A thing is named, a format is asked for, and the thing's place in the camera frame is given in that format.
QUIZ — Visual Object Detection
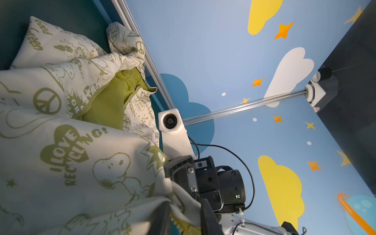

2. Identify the overhead camera white mount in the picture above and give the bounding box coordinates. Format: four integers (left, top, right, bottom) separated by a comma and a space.
305, 67, 339, 113

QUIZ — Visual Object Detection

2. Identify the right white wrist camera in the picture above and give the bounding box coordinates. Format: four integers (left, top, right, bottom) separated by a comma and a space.
158, 108, 196, 160

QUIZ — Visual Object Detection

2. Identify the aluminium right frame post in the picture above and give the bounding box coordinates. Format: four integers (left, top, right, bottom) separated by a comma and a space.
183, 88, 307, 126

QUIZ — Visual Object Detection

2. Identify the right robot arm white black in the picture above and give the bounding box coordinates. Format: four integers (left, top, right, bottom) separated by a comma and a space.
164, 156, 298, 235

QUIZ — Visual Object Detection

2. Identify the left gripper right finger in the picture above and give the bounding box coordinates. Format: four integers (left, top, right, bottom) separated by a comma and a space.
200, 198, 224, 235

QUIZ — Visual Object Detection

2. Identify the aluminium back frame bar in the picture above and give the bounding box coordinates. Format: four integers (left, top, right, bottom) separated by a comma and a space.
112, 0, 175, 109

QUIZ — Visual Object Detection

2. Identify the white green printed jacket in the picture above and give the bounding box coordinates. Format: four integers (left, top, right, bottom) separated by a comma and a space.
1, 17, 201, 235

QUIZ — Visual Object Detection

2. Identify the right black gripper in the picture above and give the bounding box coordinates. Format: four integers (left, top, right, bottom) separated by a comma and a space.
164, 155, 224, 212

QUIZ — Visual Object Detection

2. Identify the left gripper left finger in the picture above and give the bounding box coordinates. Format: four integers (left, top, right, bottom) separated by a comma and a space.
147, 201, 171, 235

